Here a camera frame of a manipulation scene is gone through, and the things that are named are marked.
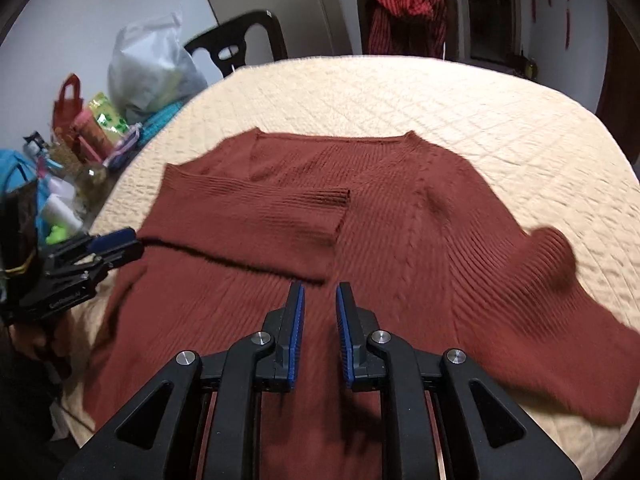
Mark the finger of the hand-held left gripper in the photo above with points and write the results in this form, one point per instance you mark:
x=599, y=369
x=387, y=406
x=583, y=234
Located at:
x=112, y=240
x=122, y=256

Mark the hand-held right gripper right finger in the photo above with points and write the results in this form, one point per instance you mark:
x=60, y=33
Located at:
x=344, y=320

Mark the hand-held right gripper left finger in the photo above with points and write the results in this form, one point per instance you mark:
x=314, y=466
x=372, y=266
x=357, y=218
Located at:
x=296, y=320

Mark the rust brown knitted sweater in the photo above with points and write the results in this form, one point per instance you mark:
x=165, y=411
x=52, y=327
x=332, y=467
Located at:
x=400, y=220

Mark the person's left hand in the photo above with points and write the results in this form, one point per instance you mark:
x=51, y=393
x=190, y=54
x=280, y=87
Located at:
x=30, y=347

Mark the white plastic bottle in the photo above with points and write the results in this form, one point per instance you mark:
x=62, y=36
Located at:
x=60, y=212

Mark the pink box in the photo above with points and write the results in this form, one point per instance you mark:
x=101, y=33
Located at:
x=92, y=135

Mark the blue cloth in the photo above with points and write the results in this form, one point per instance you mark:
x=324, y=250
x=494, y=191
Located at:
x=15, y=170

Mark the green snack packet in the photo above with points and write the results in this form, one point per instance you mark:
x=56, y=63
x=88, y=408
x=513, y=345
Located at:
x=107, y=115

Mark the teal knitted cloth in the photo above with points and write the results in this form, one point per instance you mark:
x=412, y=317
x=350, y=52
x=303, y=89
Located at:
x=160, y=117

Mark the red gift bag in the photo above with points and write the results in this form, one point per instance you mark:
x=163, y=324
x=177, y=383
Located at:
x=67, y=105

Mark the white plastic bag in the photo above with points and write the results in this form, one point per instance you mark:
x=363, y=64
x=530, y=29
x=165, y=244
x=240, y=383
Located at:
x=150, y=70

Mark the beige quilted table cover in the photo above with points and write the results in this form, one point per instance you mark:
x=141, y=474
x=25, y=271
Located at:
x=450, y=100

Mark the dark wooden chair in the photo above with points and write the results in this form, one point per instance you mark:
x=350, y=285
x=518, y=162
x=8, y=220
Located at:
x=452, y=20
x=250, y=27

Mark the red checked garment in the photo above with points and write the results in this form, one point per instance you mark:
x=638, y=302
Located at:
x=400, y=15

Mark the small yellow jar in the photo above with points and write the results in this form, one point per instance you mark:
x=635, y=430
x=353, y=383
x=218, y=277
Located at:
x=530, y=67

